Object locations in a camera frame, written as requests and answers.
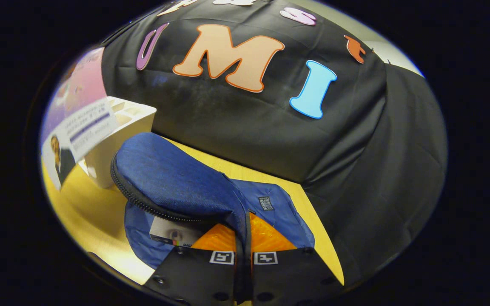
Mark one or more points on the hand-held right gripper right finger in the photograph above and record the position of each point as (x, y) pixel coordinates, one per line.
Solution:
(287, 276)

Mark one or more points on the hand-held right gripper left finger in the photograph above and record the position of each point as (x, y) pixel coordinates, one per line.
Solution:
(194, 276)

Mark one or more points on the blue fabric schoolbag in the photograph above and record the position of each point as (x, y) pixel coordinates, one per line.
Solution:
(172, 174)

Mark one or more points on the white plastic bookshelf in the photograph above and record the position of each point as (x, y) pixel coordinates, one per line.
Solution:
(134, 123)

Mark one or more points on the pink cover book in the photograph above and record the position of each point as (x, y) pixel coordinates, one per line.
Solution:
(85, 80)

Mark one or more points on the black backdrop cloth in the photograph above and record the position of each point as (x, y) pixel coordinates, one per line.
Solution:
(249, 127)

